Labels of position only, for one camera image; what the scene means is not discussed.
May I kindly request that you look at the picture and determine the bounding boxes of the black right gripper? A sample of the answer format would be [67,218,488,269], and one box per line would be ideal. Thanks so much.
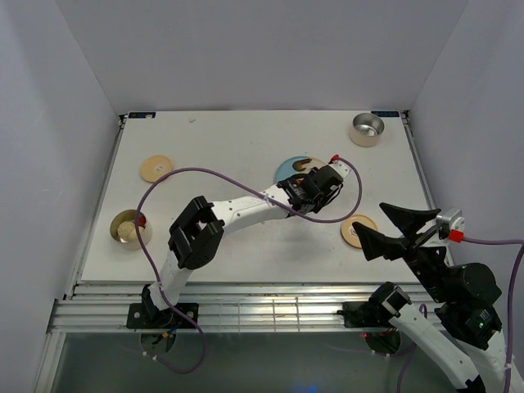
[350,201,451,301]

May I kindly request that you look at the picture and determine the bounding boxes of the white steamed bun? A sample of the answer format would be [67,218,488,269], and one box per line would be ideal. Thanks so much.
[117,221,137,242]

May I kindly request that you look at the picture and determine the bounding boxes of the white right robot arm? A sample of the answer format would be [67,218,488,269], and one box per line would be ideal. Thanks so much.
[341,202,523,392]

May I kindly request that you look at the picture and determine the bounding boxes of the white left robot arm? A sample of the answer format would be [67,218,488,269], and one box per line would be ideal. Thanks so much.
[142,162,350,328]

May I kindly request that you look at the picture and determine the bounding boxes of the right steel lunch bowl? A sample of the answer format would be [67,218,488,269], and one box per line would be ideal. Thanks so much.
[349,113,385,147]

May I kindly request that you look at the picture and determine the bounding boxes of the steel lunch bowl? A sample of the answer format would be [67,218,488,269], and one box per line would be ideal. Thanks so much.
[349,113,385,147]
[110,210,152,251]

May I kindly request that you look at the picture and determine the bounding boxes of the left steel lunch bowl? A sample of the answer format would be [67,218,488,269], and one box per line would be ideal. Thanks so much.
[110,210,152,251]

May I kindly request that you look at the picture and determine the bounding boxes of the dark brown curved food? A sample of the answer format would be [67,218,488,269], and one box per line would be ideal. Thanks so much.
[292,157,311,172]

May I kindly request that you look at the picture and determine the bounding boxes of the blue and white plate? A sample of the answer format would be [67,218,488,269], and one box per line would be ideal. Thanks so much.
[273,156,325,183]

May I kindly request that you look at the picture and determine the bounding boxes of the right wooden round lid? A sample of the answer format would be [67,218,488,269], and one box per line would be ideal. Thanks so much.
[340,215,378,249]

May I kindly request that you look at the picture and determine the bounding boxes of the wooden round lid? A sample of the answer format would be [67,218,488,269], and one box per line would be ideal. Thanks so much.
[139,155,174,183]
[340,215,378,249]

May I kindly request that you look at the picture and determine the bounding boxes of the right blue corner label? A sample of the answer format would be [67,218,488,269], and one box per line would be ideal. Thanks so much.
[370,111,400,118]

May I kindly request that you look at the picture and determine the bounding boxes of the blue corner label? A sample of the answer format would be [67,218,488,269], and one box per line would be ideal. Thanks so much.
[370,111,400,118]
[128,111,156,119]

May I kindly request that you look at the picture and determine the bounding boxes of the left wooden round lid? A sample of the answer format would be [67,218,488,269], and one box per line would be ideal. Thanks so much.
[139,155,174,183]

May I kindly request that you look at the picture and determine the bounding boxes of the left blue corner label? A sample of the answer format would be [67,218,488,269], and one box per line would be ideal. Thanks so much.
[128,111,156,119]

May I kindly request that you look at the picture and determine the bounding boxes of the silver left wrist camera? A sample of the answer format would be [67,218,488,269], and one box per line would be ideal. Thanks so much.
[328,155,352,179]

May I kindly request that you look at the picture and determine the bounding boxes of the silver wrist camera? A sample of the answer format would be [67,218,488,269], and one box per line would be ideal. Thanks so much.
[436,208,465,246]
[328,155,352,179]

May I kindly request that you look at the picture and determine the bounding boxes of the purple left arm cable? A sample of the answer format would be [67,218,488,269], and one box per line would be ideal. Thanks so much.
[134,157,364,374]

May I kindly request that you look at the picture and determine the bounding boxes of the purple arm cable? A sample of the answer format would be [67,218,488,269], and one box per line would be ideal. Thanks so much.
[134,157,364,374]
[396,231,524,393]

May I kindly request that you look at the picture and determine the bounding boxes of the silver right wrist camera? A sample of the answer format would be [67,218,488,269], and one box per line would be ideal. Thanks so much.
[436,208,465,246]

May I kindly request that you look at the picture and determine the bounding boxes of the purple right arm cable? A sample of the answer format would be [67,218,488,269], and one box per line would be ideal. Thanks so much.
[396,231,524,393]

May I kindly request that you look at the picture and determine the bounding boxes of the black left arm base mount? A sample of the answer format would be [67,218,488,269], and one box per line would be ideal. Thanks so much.
[125,285,199,331]

